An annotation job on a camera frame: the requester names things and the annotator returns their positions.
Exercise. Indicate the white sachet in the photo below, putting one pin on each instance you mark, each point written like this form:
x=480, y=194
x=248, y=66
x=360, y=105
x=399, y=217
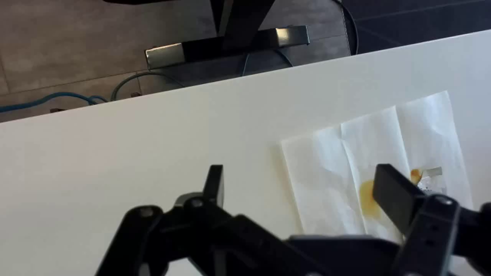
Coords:
x=426, y=178

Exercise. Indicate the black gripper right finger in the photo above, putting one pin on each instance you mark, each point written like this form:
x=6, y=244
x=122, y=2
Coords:
x=396, y=195

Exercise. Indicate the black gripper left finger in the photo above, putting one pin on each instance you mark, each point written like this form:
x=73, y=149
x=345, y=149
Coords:
x=213, y=184

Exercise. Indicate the white paper napkin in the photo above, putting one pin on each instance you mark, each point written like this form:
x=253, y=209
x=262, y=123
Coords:
x=331, y=169

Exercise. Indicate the black metal table base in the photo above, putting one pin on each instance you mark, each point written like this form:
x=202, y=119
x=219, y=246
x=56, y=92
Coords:
x=238, y=31

